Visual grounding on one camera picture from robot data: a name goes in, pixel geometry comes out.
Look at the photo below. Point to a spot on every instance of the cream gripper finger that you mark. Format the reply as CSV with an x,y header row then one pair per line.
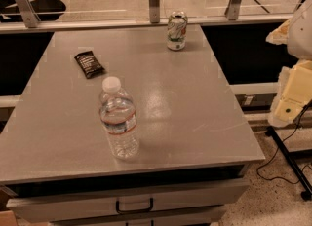
x,y
293,94

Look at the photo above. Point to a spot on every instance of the clear plastic water bottle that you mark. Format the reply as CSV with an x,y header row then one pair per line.
x,y
118,116

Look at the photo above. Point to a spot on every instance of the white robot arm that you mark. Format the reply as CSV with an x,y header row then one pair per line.
x,y
296,33

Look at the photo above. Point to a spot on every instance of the black rxbar chocolate wrapper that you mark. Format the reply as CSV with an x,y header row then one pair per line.
x,y
89,64

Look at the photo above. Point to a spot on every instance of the black floor stand leg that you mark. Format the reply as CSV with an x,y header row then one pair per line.
x,y
291,158

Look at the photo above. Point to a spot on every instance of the white green soda can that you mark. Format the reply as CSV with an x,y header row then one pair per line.
x,y
176,30

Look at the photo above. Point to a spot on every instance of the lower grey cabinet drawer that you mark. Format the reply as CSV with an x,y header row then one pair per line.
x,y
171,217

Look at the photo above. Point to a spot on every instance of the grey cabinet drawer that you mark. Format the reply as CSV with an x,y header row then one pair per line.
x,y
102,203
171,217

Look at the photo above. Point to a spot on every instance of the grey horizontal rail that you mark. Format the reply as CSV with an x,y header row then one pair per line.
x,y
55,26

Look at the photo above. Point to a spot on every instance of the middle metal bracket post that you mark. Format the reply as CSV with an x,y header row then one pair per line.
x,y
154,11

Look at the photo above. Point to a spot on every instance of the black drawer handle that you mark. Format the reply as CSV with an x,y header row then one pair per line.
x,y
132,207

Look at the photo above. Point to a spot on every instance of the left metal bracket post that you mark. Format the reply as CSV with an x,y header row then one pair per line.
x,y
29,17

